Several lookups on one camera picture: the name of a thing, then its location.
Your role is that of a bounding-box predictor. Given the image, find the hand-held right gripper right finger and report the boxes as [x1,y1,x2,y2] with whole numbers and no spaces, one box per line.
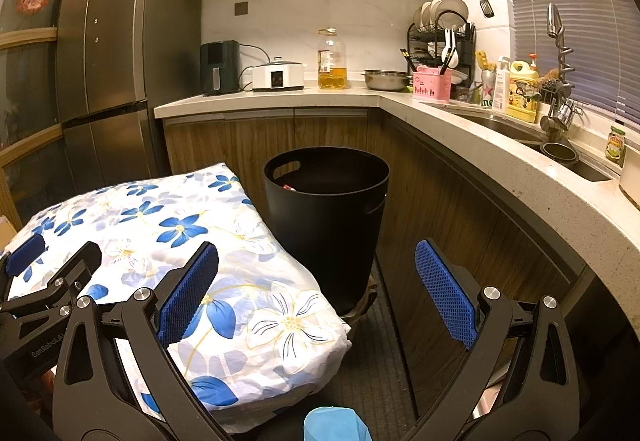
[405,239,581,441]

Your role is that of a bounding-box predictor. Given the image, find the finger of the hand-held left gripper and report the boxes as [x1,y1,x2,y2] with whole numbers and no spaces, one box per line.
[0,233,49,282]
[0,241,103,318]

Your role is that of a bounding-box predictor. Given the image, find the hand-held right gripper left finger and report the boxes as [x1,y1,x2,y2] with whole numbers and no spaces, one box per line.
[52,241,226,441]

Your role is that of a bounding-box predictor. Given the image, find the black trash bin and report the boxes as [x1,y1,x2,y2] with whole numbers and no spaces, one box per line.
[263,147,391,318]

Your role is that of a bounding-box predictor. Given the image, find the blue floral blanket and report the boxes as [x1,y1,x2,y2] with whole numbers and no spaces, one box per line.
[0,162,354,435]

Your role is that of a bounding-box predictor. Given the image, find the dark floor mat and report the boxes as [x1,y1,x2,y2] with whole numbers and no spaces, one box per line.
[257,266,422,441]

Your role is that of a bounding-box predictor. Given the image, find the stone kitchen countertop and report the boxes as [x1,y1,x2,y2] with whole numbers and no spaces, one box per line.
[154,86,640,340]

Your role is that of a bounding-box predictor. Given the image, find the wooden lower cabinets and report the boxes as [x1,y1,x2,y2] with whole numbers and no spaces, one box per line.
[164,107,587,423]

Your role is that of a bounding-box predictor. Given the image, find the wooden framed glass door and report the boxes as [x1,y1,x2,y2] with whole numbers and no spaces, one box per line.
[0,0,109,223]

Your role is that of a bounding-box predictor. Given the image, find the blue plastic cover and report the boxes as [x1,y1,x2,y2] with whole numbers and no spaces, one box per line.
[304,405,374,441]

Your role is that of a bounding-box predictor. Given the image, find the steel sink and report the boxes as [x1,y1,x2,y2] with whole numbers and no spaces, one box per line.
[450,114,614,183]

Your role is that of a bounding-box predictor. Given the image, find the steel cup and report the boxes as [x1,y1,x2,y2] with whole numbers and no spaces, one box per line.
[541,141,580,164]

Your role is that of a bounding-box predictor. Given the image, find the pink utensil basket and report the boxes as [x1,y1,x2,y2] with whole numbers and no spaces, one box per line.
[411,66,453,102]

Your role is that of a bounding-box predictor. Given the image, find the yellow detergent bottle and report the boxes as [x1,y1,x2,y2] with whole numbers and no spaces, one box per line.
[506,61,541,124]

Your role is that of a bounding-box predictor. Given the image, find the white pump bottle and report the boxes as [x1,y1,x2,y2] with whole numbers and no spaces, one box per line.
[491,56,512,115]

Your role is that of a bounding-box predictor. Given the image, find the steel bowl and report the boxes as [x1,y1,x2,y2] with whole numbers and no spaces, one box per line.
[362,69,412,92]

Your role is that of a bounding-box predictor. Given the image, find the green label jar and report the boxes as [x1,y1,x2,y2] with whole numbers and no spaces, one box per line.
[606,126,628,168]

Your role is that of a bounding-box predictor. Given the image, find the dark steel refrigerator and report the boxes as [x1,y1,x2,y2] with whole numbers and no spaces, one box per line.
[54,0,204,195]

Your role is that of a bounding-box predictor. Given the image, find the black air fryer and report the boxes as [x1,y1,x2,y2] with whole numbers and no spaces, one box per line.
[200,40,241,96]

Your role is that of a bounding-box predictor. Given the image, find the white rice spoon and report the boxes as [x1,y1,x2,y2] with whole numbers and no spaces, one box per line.
[440,28,459,68]

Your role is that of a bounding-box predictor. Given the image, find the white electric cooker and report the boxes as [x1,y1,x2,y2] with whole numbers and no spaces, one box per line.
[251,56,306,93]

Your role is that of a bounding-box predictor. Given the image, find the black dish rack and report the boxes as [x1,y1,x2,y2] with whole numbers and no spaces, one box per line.
[406,0,477,90]

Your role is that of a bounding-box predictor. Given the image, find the cooking oil bottle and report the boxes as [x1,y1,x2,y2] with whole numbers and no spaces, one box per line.
[317,28,348,91]

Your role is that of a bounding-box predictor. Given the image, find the row of white plates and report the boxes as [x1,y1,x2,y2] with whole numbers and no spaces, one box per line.
[414,0,470,33]

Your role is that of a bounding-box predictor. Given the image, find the steel spring faucet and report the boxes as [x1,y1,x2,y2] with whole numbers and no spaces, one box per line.
[539,2,584,133]

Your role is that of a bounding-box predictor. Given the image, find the window blinds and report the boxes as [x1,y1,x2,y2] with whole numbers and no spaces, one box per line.
[495,0,640,133]

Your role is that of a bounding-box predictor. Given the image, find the wire sponge holder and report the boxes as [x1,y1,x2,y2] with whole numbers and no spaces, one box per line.
[537,68,571,102]

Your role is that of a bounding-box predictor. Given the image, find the black power cable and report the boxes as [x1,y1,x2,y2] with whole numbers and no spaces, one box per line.
[238,43,271,91]

